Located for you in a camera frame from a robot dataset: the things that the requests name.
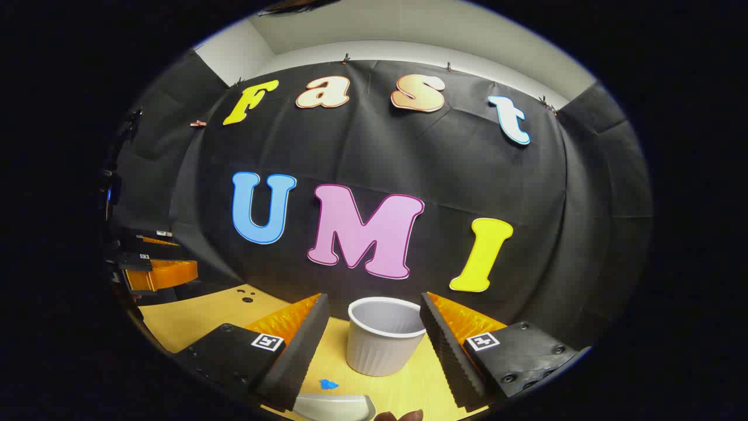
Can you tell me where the white ribbed garbage bin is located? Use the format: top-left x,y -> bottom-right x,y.
347,296 -> 428,377

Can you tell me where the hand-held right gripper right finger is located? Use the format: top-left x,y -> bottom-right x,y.
420,292 -> 592,411

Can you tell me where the grey plastic dustpan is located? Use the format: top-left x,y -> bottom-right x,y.
292,394 -> 377,421

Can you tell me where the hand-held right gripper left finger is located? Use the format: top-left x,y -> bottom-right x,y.
174,294 -> 329,412

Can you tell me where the wooden desktop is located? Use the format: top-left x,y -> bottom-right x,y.
137,284 -> 509,421

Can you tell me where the black backdrop cloth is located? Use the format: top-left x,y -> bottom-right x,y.
108,50 -> 653,351

